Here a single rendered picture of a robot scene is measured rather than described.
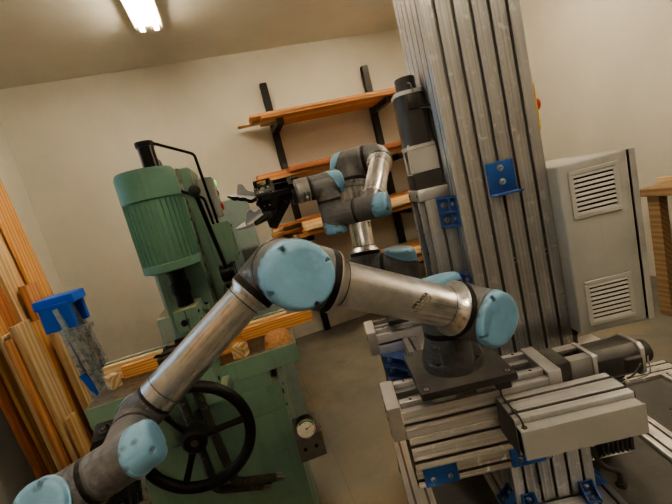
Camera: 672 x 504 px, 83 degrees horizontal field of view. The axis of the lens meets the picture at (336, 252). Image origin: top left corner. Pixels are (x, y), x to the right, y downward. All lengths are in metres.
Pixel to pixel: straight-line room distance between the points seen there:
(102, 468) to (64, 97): 3.49
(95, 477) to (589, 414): 0.92
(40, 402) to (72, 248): 1.58
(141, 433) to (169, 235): 0.66
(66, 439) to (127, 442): 2.01
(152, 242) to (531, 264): 1.09
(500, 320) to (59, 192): 3.57
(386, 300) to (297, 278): 0.18
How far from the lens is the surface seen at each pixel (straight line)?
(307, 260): 0.61
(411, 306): 0.72
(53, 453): 2.75
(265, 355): 1.19
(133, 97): 3.85
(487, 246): 1.13
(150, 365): 1.39
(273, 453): 1.33
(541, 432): 0.98
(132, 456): 0.71
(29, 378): 2.62
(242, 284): 0.75
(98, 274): 3.83
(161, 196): 1.22
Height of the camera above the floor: 1.31
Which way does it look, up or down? 9 degrees down
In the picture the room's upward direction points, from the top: 14 degrees counter-clockwise
